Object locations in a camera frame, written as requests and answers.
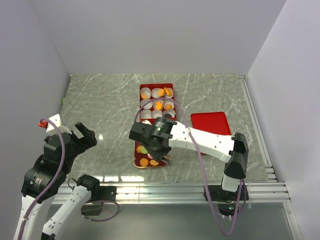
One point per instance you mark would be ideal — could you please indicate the orange cookie tray corner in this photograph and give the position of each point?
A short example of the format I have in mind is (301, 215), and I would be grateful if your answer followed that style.
(154, 163)

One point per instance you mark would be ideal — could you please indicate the silver slotted tongs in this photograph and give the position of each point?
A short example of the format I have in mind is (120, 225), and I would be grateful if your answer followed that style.
(167, 160)

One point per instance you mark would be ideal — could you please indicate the green macaron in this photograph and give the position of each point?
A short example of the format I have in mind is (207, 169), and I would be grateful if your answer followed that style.
(143, 150)

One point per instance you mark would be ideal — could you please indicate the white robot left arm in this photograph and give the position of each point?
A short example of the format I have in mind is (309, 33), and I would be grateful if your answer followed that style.
(42, 182)

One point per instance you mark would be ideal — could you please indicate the large round waffle biscuit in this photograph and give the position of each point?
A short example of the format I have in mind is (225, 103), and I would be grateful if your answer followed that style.
(144, 96)

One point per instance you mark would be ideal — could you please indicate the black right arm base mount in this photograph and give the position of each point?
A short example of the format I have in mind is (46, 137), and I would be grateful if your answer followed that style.
(227, 200)

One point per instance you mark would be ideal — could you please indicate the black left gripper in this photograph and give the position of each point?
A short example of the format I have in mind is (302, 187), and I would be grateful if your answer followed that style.
(88, 140)

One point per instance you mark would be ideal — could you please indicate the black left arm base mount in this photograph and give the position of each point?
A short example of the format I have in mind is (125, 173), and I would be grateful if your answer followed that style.
(102, 205)

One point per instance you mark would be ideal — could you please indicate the orange swirl cookie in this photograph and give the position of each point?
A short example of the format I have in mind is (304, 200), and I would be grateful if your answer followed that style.
(168, 106)
(138, 149)

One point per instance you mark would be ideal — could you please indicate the red cookie box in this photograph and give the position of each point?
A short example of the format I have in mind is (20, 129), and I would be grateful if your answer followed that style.
(169, 94)

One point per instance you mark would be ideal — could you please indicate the red box lid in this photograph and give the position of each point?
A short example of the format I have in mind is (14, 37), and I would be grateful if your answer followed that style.
(211, 122)

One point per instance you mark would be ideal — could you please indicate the black white sandwich cookie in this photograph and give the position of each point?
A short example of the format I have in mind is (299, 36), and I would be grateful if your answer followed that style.
(168, 115)

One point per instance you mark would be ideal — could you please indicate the dark red gold-rimmed tray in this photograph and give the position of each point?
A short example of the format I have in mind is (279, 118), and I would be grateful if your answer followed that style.
(138, 156)

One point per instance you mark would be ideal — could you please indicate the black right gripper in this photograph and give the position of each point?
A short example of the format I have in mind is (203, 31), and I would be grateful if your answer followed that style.
(158, 155)

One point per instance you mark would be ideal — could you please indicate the white paper cup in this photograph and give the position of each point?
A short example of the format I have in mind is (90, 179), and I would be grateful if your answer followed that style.
(157, 100)
(154, 92)
(172, 112)
(146, 104)
(168, 93)
(168, 101)
(156, 114)
(145, 90)
(145, 114)

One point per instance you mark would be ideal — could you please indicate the orange fish cookie top cup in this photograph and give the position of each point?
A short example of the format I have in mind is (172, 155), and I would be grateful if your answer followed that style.
(168, 92)

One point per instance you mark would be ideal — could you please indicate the orange round cookie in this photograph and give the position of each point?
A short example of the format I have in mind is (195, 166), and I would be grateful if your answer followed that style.
(161, 93)

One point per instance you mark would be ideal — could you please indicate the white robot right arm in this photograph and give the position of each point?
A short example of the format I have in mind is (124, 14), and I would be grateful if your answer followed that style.
(232, 150)

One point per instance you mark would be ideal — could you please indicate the orange chip cookie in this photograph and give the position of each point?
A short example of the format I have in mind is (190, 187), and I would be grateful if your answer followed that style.
(144, 162)

